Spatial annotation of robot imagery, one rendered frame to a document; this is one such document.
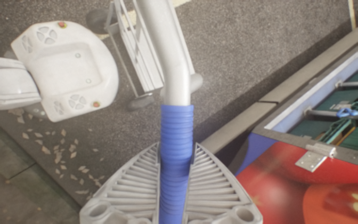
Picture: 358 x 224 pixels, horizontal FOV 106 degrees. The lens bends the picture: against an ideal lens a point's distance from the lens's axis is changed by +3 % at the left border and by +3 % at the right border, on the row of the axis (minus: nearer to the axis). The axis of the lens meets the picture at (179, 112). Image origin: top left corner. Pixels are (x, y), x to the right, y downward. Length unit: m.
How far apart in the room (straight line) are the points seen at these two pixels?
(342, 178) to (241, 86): 1.29
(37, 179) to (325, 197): 1.74
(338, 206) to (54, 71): 1.47
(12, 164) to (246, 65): 2.35
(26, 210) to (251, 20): 2.82
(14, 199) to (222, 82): 2.09
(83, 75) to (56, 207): 1.12
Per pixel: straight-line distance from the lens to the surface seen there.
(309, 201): 0.77
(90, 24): 1.28
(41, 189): 1.64
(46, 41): 1.13
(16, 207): 1.76
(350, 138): 1.29
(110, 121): 1.39
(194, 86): 0.21
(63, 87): 1.13
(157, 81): 1.37
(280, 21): 2.47
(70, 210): 1.70
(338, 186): 0.81
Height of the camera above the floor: 1.35
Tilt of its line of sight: 70 degrees down
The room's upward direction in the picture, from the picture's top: 110 degrees clockwise
